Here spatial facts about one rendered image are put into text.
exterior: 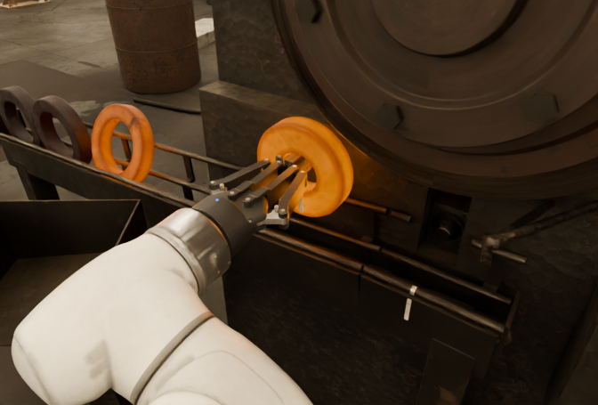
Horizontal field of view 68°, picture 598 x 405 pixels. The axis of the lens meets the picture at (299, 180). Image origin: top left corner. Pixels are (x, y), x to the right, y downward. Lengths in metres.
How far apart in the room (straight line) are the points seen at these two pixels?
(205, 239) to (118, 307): 0.11
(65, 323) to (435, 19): 0.38
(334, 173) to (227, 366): 0.31
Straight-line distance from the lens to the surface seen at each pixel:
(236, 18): 0.82
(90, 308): 0.43
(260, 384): 0.40
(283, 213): 0.53
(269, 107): 0.75
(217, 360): 0.40
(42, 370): 0.43
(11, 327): 0.86
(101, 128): 1.10
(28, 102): 1.31
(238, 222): 0.51
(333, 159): 0.60
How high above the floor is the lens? 1.16
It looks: 32 degrees down
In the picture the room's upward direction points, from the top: straight up
